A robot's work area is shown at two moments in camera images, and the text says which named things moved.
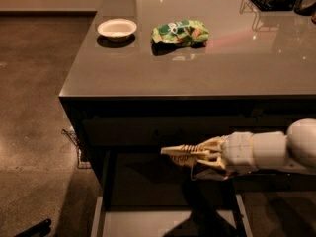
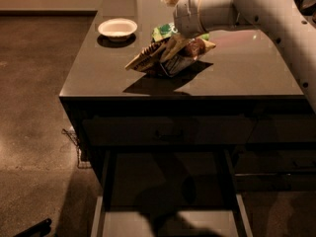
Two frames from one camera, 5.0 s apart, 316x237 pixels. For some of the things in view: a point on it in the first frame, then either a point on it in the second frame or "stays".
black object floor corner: [42, 228] stays
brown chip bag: [199, 173] to [176, 64]
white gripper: [238, 150] to [185, 14]
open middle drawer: [144, 193] stays
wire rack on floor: [80, 165] stays
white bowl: [118, 29] stays
